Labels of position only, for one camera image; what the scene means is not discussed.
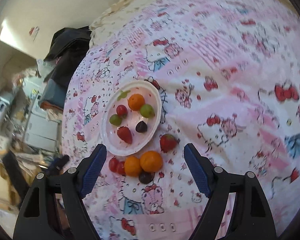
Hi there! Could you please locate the red cherry tomato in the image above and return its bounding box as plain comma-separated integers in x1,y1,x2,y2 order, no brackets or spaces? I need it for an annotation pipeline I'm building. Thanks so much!
116,105,128,118
108,157,119,173
116,161,126,176

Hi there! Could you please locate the green grape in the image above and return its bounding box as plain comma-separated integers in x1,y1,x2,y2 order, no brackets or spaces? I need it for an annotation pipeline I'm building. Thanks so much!
139,104,155,119
109,114,122,126

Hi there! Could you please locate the red strawberry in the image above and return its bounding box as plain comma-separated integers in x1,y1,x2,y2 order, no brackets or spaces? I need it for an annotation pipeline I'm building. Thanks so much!
160,134,178,153
117,126,133,144

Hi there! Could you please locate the orange mandarin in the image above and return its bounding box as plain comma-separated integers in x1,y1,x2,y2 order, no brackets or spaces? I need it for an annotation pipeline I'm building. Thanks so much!
128,94,145,111
140,151,163,172
124,156,142,177

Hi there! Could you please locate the dark purple grape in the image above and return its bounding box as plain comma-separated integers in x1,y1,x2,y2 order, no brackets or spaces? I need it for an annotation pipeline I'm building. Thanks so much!
139,171,155,185
135,121,148,133

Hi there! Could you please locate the white kitchen cabinet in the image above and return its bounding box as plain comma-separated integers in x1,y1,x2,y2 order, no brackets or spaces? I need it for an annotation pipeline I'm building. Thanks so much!
23,76,61,152

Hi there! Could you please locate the pink strawberry plate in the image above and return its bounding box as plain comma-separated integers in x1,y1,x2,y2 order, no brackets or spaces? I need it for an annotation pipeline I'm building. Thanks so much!
100,80,162,157

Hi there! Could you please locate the blue orange chair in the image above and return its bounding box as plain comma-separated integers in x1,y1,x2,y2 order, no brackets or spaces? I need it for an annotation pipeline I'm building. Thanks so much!
38,79,69,111

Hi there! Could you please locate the pink Hello Kitty quilt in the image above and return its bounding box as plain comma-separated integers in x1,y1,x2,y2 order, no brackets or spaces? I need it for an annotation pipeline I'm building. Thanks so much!
62,0,300,239

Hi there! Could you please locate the cream floral blanket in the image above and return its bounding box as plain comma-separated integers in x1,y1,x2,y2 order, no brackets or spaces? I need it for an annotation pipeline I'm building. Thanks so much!
89,0,156,48

